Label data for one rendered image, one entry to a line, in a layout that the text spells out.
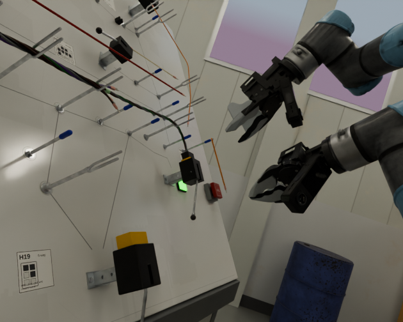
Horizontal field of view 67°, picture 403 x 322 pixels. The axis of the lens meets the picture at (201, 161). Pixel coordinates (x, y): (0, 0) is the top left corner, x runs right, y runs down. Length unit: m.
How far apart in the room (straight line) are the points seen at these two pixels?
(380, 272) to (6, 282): 3.71
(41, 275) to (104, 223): 0.15
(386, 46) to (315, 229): 2.98
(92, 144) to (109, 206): 0.12
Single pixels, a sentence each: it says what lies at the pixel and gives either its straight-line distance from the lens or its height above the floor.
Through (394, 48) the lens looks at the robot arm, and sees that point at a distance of 0.68.
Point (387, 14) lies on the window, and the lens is 4.27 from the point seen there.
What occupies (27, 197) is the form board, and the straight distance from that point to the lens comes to 0.49.
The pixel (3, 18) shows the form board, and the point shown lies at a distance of 0.64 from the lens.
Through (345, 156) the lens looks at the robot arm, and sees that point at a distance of 0.59.
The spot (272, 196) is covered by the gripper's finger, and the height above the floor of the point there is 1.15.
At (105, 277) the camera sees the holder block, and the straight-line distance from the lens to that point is 0.51.
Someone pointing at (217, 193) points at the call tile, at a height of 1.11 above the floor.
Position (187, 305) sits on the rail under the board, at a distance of 0.74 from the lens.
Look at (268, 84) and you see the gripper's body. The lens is 0.74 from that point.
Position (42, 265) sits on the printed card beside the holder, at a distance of 0.48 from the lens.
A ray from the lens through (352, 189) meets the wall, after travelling 3.68.
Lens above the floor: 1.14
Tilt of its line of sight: 3 degrees up
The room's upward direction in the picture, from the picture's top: 19 degrees clockwise
